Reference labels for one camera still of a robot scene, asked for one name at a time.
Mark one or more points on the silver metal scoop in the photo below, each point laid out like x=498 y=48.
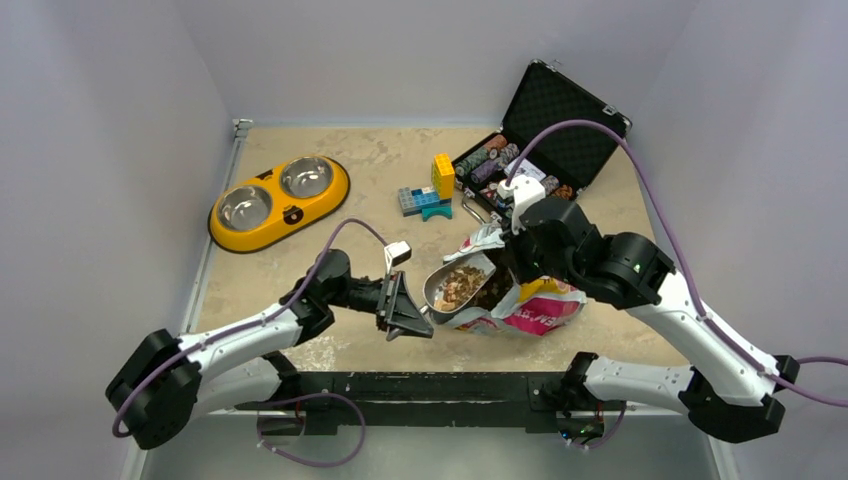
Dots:
x=450 y=287

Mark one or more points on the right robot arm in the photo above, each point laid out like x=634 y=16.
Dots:
x=728 y=388

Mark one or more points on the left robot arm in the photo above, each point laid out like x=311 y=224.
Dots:
x=335 y=284

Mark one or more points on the white playing card deck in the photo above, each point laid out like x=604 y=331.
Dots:
x=526 y=168

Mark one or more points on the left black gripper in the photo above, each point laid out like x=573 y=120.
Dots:
x=398 y=314

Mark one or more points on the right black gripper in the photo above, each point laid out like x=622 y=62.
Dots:
x=522 y=272

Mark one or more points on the black poker chip case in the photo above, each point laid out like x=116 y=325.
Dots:
x=572 y=157

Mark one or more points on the colourful pet food bag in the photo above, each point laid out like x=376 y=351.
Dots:
x=503 y=305

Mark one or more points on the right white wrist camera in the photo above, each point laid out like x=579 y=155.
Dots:
x=524 y=191

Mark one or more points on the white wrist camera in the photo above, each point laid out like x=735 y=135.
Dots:
x=524 y=191
x=395 y=254

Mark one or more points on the yellow double pet bowl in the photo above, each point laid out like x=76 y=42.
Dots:
x=277 y=203

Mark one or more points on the teal arch toy piece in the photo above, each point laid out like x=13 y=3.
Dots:
x=442 y=210

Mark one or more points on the yellow toy brick block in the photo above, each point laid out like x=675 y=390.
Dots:
x=443 y=176

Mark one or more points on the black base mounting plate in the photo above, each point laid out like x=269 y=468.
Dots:
x=537 y=402

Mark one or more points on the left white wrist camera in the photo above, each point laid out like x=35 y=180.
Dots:
x=395 y=254

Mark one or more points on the blue grey toy brick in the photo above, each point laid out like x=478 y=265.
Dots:
x=413 y=201

